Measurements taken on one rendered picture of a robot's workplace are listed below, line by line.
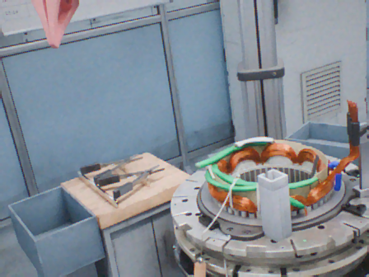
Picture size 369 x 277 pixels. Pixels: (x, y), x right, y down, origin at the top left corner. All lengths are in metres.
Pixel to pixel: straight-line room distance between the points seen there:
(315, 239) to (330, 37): 2.66
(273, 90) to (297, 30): 1.91
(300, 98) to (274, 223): 2.56
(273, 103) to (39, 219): 0.59
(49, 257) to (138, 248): 0.17
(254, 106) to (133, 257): 0.49
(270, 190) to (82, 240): 0.37
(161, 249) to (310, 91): 2.38
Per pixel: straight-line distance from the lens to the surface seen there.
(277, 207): 0.69
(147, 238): 0.97
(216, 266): 0.73
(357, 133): 0.73
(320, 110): 3.36
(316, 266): 0.72
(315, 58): 3.25
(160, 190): 0.94
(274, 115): 1.25
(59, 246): 0.90
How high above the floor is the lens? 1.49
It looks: 21 degrees down
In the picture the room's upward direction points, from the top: 9 degrees counter-clockwise
